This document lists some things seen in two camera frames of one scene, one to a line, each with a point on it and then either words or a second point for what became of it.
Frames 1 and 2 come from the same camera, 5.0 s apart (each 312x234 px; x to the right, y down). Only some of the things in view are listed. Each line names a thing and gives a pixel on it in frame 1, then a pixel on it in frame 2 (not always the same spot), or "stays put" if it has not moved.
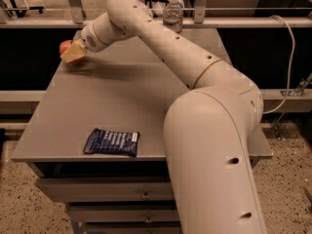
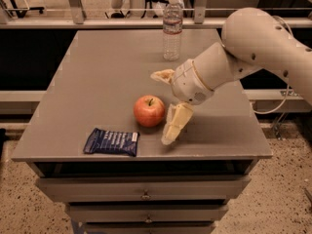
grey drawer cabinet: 95,139 stays put
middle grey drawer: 83,214 stays put
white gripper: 91,38 to 188,82
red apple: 64,45 to 148,110
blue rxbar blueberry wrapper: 111,142 stays put
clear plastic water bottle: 173,16 stays put
